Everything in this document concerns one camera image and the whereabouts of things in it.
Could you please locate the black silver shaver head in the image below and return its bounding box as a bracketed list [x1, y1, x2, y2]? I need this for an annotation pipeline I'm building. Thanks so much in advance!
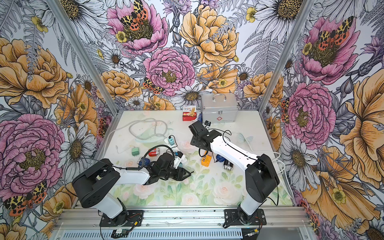
[224, 160, 234, 172]

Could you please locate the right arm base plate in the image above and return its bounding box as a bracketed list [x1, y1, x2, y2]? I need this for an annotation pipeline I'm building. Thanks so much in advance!
[223, 209, 267, 228]

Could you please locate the orange power strip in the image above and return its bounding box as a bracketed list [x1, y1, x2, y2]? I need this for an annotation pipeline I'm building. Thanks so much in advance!
[201, 154, 212, 167]

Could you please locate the teal USB charger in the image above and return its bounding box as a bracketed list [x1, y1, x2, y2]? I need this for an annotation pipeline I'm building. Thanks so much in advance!
[168, 136, 175, 146]

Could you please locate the green plug adapter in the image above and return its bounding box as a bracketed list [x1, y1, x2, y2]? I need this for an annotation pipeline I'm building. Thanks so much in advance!
[132, 147, 140, 157]

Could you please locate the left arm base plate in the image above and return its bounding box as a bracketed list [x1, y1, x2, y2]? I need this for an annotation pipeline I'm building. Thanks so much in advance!
[99, 210, 144, 228]

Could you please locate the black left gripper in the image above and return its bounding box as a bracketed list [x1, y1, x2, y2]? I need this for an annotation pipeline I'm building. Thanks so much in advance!
[160, 165, 191, 182]

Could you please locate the aluminium front rail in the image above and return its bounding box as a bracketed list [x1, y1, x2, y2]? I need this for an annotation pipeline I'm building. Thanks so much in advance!
[54, 206, 311, 230]

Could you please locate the white power strip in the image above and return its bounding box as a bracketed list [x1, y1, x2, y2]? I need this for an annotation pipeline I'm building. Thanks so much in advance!
[164, 135, 187, 169]

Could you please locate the white cord on right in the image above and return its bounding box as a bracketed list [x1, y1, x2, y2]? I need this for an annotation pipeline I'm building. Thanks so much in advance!
[214, 131, 293, 199]

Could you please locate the grey power strip cord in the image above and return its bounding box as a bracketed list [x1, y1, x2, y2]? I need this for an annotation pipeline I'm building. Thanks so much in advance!
[104, 117, 173, 143]

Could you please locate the red white bandage box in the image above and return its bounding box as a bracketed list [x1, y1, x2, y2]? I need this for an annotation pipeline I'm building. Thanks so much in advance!
[182, 106, 197, 122]

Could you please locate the blue device on right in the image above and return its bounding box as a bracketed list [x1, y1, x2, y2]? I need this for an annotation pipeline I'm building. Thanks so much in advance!
[216, 155, 226, 163]

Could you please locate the silver first aid case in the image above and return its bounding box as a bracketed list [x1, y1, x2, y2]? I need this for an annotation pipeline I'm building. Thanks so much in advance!
[202, 93, 239, 124]

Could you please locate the blue white tissue pack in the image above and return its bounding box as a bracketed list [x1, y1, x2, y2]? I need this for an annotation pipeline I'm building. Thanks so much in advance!
[192, 113, 204, 128]

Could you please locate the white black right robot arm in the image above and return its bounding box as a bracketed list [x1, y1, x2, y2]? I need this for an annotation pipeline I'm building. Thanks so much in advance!
[189, 122, 280, 222]

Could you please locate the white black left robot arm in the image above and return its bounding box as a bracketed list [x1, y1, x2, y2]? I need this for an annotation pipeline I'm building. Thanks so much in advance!
[72, 145, 192, 227]

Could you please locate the blue device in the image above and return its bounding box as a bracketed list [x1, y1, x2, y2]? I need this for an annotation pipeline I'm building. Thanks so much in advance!
[138, 158, 151, 168]
[216, 155, 226, 163]

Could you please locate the blue device on left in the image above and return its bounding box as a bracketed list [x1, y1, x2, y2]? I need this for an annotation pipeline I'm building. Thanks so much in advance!
[138, 158, 151, 168]

